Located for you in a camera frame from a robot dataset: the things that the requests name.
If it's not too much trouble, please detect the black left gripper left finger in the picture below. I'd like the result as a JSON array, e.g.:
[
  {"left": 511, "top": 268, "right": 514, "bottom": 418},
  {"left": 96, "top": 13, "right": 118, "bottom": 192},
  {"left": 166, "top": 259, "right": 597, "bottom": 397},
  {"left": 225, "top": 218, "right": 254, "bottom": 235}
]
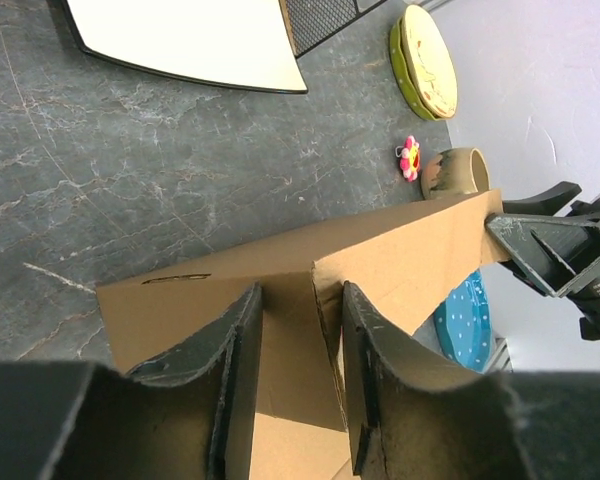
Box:
[{"left": 0, "top": 284, "right": 263, "bottom": 479}]

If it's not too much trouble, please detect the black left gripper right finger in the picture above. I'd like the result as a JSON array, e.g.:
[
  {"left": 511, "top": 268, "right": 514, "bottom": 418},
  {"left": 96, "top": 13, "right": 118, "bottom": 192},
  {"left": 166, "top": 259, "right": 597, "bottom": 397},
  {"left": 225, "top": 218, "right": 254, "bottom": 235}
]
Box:
[{"left": 342, "top": 282, "right": 600, "bottom": 479}]

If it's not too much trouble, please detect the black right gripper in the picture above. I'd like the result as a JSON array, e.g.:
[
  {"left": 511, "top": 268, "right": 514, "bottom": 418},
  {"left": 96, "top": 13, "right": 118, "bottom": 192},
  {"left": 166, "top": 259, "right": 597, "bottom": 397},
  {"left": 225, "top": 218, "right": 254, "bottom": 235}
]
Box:
[{"left": 486, "top": 182, "right": 600, "bottom": 341}]

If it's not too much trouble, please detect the brown cardboard box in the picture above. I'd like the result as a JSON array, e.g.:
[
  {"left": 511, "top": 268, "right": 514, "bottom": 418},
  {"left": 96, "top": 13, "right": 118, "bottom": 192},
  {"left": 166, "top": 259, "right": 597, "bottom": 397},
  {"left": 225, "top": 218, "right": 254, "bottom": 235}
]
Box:
[{"left": 96, "top": 190, "right": 505, "bottom": 479}]

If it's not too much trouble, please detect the blue dotted plate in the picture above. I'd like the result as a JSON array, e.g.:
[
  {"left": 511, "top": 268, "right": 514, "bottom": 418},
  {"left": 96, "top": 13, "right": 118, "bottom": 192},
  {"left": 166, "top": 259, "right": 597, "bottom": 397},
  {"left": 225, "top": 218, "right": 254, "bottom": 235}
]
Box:
[{"left": 433, "top": 270, "right": 493, "bottom": 373}]

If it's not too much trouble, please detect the beige ceramic mug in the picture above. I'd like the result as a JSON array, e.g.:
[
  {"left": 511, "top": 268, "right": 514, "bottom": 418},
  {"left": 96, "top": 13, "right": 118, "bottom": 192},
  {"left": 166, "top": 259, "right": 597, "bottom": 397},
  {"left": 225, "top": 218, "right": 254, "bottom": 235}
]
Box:
[{"left": 420, "top": 147, "right": 490, "bottom": 200}]

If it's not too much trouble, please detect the pink flower toy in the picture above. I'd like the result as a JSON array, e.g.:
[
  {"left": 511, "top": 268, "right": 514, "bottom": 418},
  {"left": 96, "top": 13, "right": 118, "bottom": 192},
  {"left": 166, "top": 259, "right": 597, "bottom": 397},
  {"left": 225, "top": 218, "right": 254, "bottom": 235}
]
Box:
[{"left": 395, "top": 135, "right": 420, "bottom": 182}]

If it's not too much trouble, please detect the floral beige plate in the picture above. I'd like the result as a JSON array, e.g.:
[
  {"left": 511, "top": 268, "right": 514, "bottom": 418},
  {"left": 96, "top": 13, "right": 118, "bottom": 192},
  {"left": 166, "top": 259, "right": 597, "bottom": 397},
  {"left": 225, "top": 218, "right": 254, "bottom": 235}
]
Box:
[{"left": 389, "top": 4, "right": 458, "bottom": 121}]

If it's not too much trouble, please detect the white tray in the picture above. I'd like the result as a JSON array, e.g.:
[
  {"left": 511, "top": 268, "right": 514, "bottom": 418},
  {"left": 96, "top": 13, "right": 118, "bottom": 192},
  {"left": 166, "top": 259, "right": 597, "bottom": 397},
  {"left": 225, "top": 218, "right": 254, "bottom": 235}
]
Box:
[{"left": 62, "top": 0, "right": 307, "bottom": 94}]

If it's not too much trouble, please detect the white cable duct rail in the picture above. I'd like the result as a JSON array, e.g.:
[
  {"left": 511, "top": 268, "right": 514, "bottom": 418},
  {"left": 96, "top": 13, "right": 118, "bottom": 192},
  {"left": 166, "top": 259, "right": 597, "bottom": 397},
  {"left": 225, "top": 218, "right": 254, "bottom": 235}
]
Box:
[{"left": 483, "top": 337, "right": 513, "bottom": 373}]

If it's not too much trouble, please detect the black wire wooden shelf rack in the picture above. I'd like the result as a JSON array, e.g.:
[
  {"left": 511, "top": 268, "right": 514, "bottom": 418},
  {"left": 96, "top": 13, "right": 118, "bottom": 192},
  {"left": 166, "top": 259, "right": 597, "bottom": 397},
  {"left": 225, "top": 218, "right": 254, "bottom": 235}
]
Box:
[{"left": 279, "top": 0, "right": 386, "bottom": 58}]

